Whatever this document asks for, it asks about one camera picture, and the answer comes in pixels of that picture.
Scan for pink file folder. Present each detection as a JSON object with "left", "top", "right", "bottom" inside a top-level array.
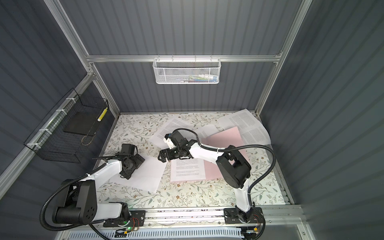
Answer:
[{"left": 169, "top": 126, "right": 251, "bottom": 184}]

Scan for printed paper sheet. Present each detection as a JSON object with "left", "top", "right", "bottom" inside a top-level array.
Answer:
[
  {"left": 170, "top": 159, "right": 206, "bottom": 183},
  {"left": 110, "top": 156, "right": 167, "bottom": 193},
  {"left": 149, "top": 118, "right": 219, "bottom": 149}
]

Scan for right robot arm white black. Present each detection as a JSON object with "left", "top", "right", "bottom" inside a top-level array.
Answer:
[{"left": 158, "top": 141, "right": 253, "bottom": 223}]

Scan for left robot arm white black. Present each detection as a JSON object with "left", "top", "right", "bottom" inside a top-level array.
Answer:
[{"left": 52, "top": 153, "right": 145, "bottom": 226}]

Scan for printed paper sheet back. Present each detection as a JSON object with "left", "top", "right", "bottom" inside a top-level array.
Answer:
[{"left": 149, "top": 118, "right": 219, "bottom": 149}]

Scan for yellow marker in basket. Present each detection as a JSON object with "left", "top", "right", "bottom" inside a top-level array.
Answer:
[{"left": 97, "top": 107, "right": 109, "bottom": 122}]

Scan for printed paper sheets right back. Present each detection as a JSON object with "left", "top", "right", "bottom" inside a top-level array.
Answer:
[{"left": 218, "top": 109, "right": 271, "bottom": 146}]

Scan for markers in white basket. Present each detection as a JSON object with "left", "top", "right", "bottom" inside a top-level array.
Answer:
[{"left": 176, "top": 74, "right": 219, "bottom": 84}]

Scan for floral patterned table mat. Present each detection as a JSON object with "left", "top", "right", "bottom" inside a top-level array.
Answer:
[{"left": 97, "top": 112, "right": 289, "bottom": 209}]

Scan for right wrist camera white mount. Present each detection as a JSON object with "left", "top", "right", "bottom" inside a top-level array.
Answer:
[{"left": 164, "top": 131, "right": 188, "bottom": 149}]

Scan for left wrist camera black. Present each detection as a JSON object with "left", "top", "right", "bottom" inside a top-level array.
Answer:
[{"left": 120, "top": 144, "right": 138, "bottom": 156}]

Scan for black corrugated cable left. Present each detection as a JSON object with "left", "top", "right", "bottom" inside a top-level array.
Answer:
[{"left": 38, "top": 161, "right": 109, "bottom": 240}]

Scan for black corrugated cable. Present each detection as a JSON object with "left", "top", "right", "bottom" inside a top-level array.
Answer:
[
  {"left": 38, "top": 161, "right": 109, "bottom": 240},
  {"left": 172, "top": 128, "right": 277, "bottom": 240}
]

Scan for black wire basket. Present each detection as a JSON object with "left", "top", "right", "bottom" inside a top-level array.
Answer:
[{"left": 24, "top": 91, "right": 109, "bottom": 164}]

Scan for white wire mesh basket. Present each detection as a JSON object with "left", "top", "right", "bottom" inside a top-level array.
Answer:
[{"left": 153, "top": 59, "right": 222, "bottom": 85}]

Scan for black corrugated cable right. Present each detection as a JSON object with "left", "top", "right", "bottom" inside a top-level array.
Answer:
[{"left": 172, "top": 128, "right": 277, "bottom": 240}]

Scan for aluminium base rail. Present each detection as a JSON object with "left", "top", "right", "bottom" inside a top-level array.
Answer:
[{"left": 59, "top": 206, "right": 313, "bottom": 240}]

